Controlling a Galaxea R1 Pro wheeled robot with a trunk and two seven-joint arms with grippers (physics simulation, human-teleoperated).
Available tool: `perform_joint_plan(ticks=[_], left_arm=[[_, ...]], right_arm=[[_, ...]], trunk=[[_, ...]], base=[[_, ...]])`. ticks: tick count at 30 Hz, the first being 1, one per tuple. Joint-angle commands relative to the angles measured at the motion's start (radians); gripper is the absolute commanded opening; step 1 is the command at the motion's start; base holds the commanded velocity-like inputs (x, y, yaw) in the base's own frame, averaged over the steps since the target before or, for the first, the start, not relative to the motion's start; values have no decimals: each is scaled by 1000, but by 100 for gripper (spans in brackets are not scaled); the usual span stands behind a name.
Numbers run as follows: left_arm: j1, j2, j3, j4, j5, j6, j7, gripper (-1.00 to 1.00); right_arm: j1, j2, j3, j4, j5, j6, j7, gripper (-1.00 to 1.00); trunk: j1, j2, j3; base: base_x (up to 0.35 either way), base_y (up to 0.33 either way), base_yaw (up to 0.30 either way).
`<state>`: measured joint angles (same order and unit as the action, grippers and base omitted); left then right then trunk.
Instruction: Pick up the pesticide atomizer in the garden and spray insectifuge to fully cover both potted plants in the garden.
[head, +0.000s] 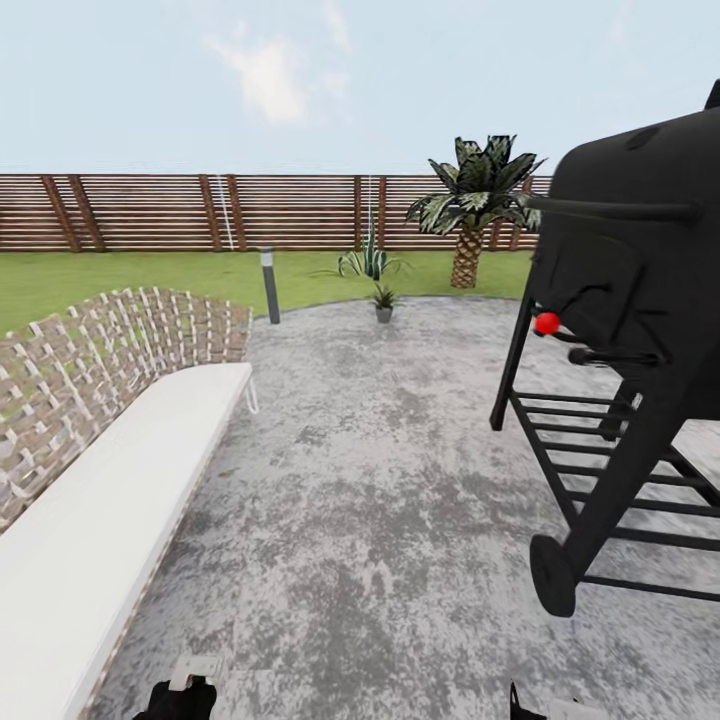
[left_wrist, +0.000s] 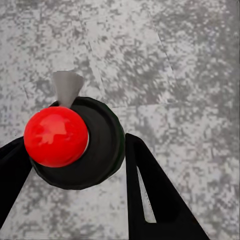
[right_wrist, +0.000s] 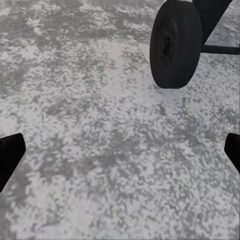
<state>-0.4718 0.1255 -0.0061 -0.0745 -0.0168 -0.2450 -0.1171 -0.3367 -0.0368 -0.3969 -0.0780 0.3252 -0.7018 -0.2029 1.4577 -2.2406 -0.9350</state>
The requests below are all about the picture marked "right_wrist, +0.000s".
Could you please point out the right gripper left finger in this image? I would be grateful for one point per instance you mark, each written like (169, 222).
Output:
(12, 149)

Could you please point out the charcoal grill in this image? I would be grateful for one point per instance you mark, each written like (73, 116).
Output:
(180, 31)

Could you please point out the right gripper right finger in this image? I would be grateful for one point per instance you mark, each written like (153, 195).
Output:
(232, 149)

